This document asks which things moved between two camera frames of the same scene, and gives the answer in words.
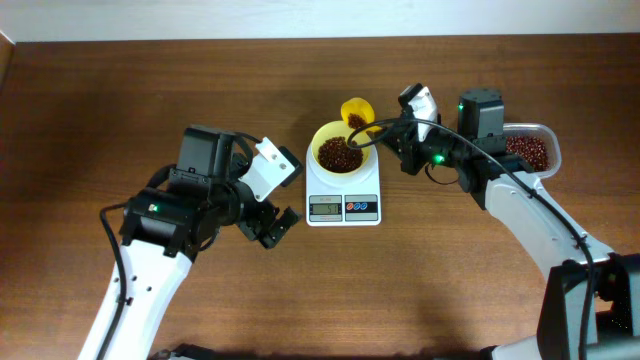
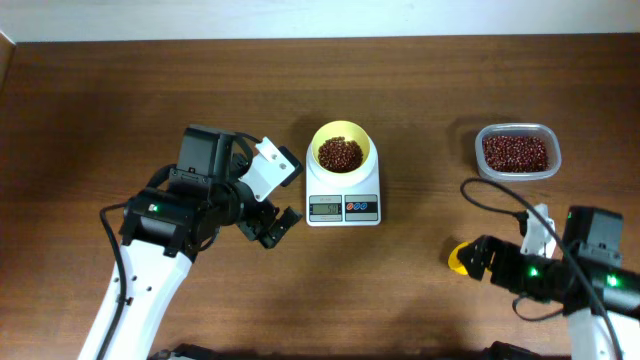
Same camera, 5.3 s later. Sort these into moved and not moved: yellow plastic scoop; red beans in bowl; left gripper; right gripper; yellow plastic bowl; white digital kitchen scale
Moved: right gripper; yellow plastic scoop
Not moved: yellow plastic bowl; left gripper; white digital kitchen scale; red beans in bowl
